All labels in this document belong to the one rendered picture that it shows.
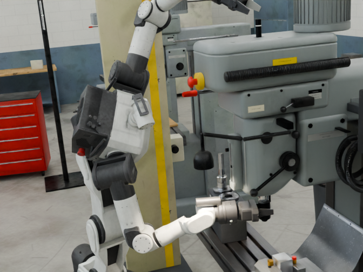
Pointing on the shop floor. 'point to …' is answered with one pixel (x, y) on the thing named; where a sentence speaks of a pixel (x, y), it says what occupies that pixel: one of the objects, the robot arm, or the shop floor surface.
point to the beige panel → (152, 206)
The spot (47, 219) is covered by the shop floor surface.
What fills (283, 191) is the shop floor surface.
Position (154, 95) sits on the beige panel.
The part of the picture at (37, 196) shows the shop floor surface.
